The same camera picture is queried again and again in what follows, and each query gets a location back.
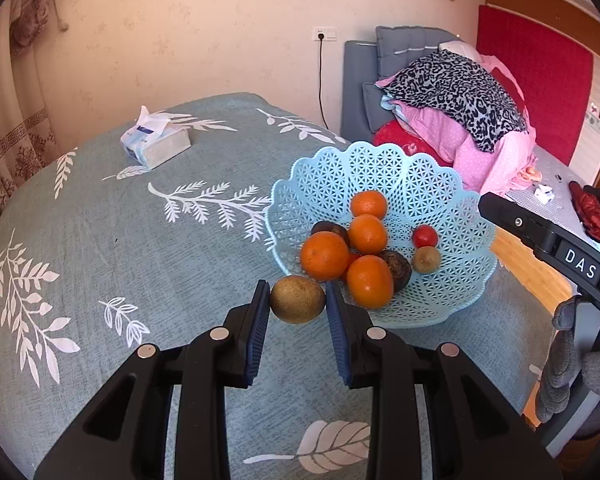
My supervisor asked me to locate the beige patterned curtain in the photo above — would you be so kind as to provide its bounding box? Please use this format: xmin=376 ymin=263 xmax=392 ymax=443
xmin=0 ymin=0 xmax=61 ymax=241

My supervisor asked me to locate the red padded wall panel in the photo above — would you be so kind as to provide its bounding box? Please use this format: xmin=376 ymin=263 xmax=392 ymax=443
xmin=476 ymin=4 xmax=595 ymax=181

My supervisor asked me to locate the wall sticker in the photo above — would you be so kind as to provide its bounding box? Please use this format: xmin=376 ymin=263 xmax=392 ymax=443
xmin=582 ymin=102 xmax=600 ymax=138

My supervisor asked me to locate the light blue plastic lattice basket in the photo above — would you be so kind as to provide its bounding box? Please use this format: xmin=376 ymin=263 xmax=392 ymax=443
xmin=264 ymin=141 xmax=498 ymax=330

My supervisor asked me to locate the floral curtain tieback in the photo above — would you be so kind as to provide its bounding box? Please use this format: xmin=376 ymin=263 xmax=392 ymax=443
xmin=10 ymin=0 xmax=70 ymax=56

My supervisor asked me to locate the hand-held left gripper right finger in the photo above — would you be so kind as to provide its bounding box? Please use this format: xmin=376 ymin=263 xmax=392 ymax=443
xmin=325 ymin=280 xmax=563 ymax=480

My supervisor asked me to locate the white pillow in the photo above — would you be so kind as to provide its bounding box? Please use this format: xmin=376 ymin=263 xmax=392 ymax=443
xmin=437 ymin=41 xmax=483 ymax=63

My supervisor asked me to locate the grey bed mattress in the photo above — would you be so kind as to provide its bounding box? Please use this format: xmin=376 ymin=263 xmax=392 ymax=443
xmin=505 ymin=147 xmax=600 ymax=261

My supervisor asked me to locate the black power cable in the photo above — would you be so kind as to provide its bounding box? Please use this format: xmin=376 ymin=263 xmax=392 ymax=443
xmin=317 ymin=39 xmax=333 ymax=131

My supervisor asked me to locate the red cherry tomato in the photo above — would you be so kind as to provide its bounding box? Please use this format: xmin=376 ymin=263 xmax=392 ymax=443
xmin=412 ymin=225 xmax=439 ymax=249

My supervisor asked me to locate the red blanket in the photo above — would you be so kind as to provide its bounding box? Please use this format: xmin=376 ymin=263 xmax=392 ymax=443
xmin=372 ymin=117 xmax=453 ymax=166

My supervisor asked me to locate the leopard print cloth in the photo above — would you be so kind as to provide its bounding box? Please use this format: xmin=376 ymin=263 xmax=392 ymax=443
xmin=381 ymin=51 xmax=528 ymax=153

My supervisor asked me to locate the dark passion fruit back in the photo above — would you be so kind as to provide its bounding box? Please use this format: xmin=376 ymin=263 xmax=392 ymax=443
xmin=311 ymin=221 xmax=351 ymax=248

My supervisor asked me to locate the blue tissue box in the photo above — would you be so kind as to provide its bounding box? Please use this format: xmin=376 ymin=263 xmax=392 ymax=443
xmin=120 ymin=106 xmax=192 ymax=171

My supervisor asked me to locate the large grey cushion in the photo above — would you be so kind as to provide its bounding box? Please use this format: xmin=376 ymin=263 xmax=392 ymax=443
xmin=375 ymin=25 xmax=463 ymax=81

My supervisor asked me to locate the small grey cushion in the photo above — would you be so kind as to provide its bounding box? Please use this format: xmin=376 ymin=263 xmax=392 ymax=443
xmin=362 ymin=82 xmax=396 ymax=131

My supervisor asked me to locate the pile of clothes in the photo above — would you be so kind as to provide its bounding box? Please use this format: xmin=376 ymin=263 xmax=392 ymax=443
xmin=375 ymin=55 xmax=538 ymax=196

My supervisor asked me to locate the grey padded headboard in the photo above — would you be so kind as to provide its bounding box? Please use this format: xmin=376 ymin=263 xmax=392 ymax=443
xmin=341 ymin=40 xmax=381 ymax=141

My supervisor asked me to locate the dark red garment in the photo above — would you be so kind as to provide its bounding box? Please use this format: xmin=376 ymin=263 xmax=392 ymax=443
xmin=567 ymin=180 xmax=600 ymax=253

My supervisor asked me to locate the mandarin orange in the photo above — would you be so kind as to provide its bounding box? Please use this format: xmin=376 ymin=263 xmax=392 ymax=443
xmin=347 ymin=214 xmax=389 ymax=256
xmin=300 ymin=231 xmax=351 ymax=282
xmin=346 ymin=255 xmax=395 ymax=310
xmin=350 ymin=190 xmax=389 ymax=221

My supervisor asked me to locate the person's right hand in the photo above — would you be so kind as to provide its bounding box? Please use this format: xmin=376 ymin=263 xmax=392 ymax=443
xmin=535 ymin=295 xmax=600 ymax=428

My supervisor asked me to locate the brown longan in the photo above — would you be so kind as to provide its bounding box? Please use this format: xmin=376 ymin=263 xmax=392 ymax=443
xmin=412 ymin=246 xmax=441 ymax=274
xmin=270 ymin=276 xmax=327 ymax=324

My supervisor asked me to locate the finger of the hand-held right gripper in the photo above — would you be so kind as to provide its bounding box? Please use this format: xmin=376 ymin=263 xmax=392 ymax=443
xmin=480 ymin=192 xmax=556 ymax=256

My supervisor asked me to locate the dark passion fruit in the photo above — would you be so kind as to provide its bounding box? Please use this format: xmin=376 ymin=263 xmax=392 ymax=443
xmin=377 ymin=250 xmax=412 ymax=293
xmin=311 ymin=221 xmax=351 ymax=248

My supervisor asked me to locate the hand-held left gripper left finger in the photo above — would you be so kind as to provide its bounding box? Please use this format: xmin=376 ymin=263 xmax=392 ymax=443
xmin=32 ymin=280 xmax=271 ymax=480

